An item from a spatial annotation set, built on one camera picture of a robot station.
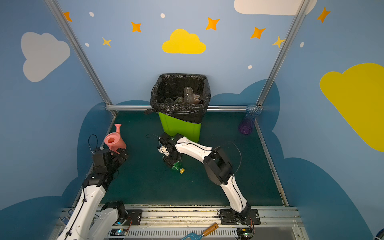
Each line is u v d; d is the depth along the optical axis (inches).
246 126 40.6
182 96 38.7
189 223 28.9
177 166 34.2
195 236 27.5
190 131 35.9
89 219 18.1
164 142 28.9
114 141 35.6
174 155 30.4
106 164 23.8
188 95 36.6
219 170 21.1
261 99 44.0
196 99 38.5
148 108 31.5
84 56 34.1
